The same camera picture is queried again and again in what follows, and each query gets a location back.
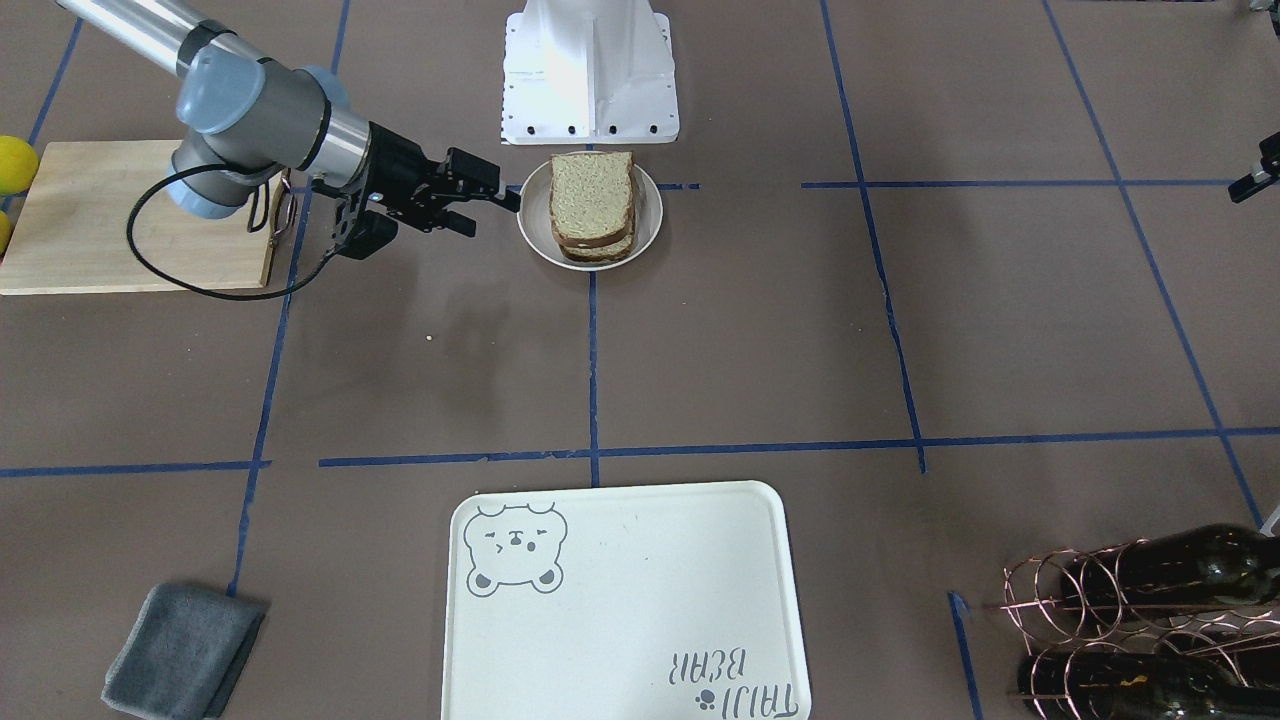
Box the wooden cutting board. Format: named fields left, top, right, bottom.
left=1, top=140, right=275, bottom=296

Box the white round plate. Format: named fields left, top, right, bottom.
left=517, top=160, right=666, bottom=272

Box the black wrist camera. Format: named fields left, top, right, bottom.
left=333, top=195, right=399, bottom=260

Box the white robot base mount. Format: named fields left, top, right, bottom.
left=500, top=1, right=681, bottom=146

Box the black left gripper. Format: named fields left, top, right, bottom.
left=1228, top=132, right=1280, bottom=204

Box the dark wine bottle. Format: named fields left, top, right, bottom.
left=1018, top=651, right=1279, bottom=719
left=1059, top=524, right=1279, bottom=612

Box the grey folded cloth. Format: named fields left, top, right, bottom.
left=100, top=582, right=268, bottom=719

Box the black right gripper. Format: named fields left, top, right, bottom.
left=353, top=123, right=522, bottom=238

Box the yellow lemon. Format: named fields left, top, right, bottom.
left=0, top=135, right=40, bottom=197
left=0, top=211, right=13, bottom=256

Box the cream bear tray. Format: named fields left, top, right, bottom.
left=440, top=480, right=813, bottom=719

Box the dark wine bottle lower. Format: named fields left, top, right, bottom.
left=1018, top=651, right=1279, bottom=719

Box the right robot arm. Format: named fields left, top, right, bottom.
left=61, top=1, right=521, bottom=236

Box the dark wine bottle upper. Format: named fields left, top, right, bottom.
left=1059, top=524, right=1279, bottom=612

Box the bread slice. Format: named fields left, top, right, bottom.
left=549, top=151, right=636, bottom=245
left=558, top=234, right=635, bottom=264

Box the copper wire bottle rack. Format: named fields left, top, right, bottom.
left=991, top=539, right=1277, bottom=719

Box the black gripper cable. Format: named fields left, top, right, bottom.
left=125, top=164, right=346, bottom=302

